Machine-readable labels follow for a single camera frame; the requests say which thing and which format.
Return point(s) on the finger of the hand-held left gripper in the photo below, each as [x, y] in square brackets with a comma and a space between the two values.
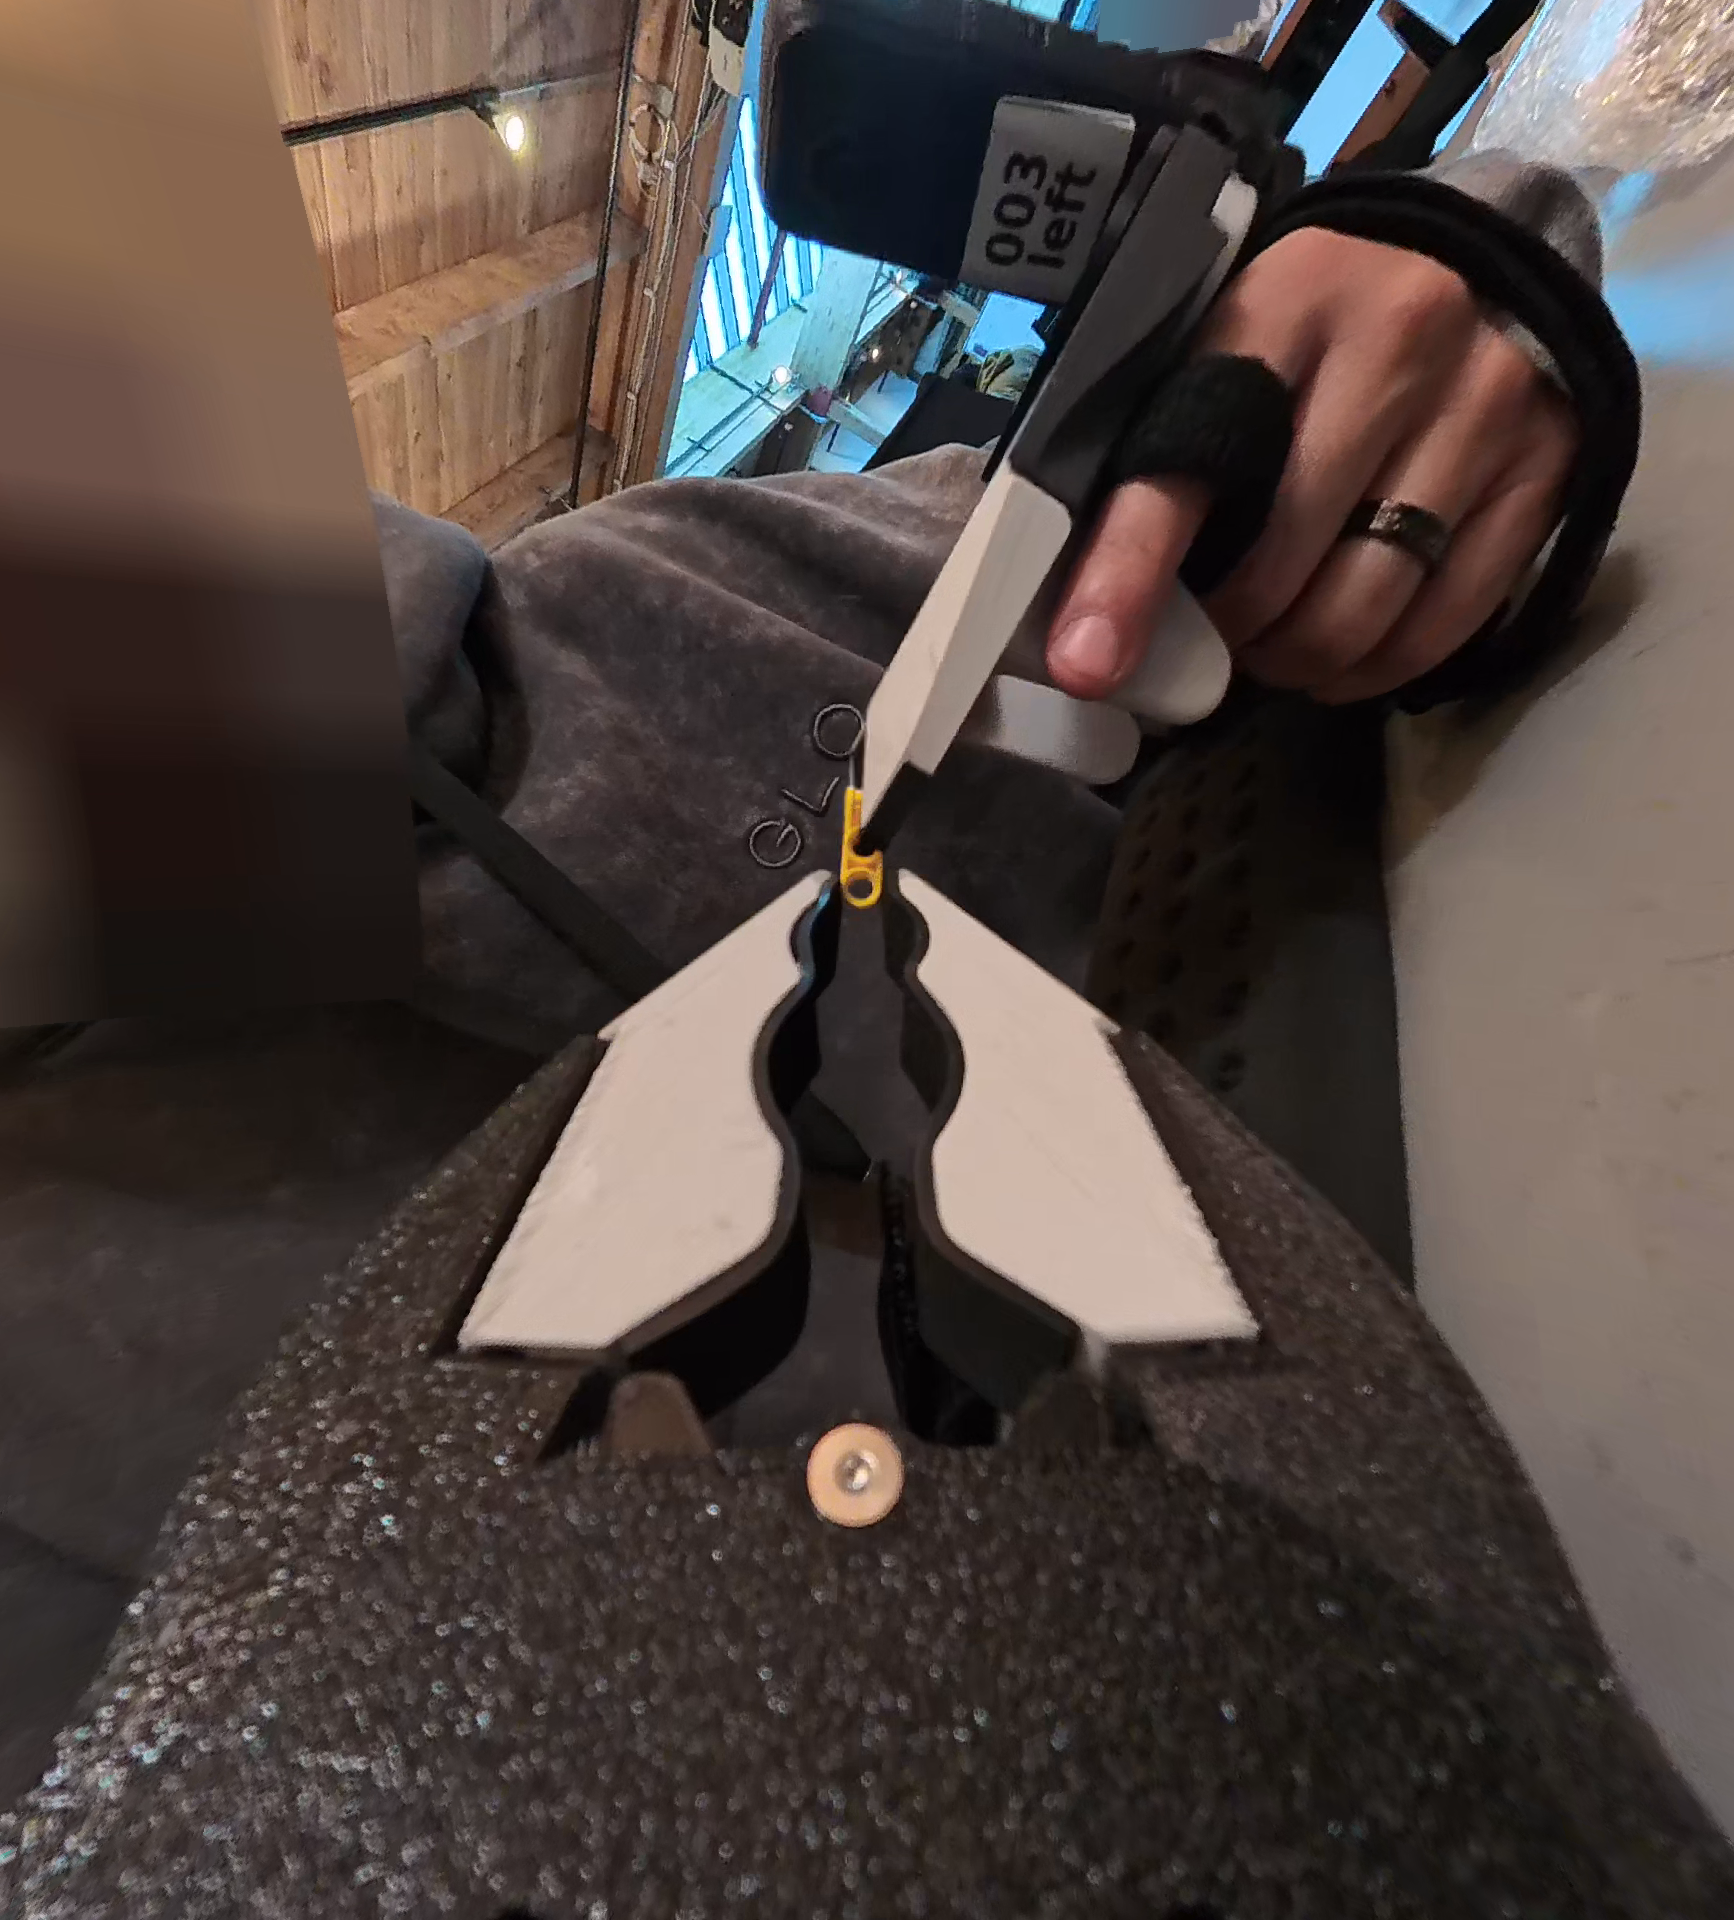
[956, 630]

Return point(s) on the ceiling spotlight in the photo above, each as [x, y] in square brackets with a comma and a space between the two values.
[515, 128]

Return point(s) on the person's left hand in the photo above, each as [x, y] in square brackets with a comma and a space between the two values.
[1377, 405]

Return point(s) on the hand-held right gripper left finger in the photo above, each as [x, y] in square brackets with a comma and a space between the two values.
[656, 1171]

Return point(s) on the crumpled clear plastic wrap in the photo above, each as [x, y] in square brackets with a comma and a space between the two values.
[1647, 68]

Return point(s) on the grey desk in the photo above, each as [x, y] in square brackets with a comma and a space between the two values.
[1633, 1124]

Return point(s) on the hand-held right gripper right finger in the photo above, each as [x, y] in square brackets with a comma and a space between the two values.
[1077, 1154]

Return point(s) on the small yellow building brick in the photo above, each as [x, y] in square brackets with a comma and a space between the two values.
[861, 870]

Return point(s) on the person's grey sweatshirt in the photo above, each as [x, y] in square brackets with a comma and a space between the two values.
[656, 674]

